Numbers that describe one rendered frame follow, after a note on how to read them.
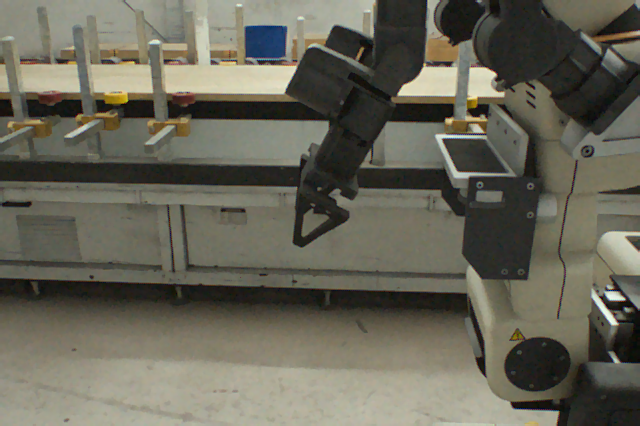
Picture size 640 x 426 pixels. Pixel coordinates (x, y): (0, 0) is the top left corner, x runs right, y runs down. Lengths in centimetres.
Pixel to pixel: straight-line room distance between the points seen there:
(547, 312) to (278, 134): 151
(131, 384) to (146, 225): 68
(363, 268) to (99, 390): 109
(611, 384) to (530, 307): 16
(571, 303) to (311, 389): 129
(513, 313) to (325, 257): 156
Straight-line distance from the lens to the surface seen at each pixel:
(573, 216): 101
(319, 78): 73
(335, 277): 252
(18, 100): 236
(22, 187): 249
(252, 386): 219
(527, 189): 91
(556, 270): 100
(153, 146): 193
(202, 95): 233
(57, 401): 227
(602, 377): 103
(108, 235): 268
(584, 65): 76
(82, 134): 208
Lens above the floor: 131
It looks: 22 degrees down
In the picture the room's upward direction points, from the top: straight up
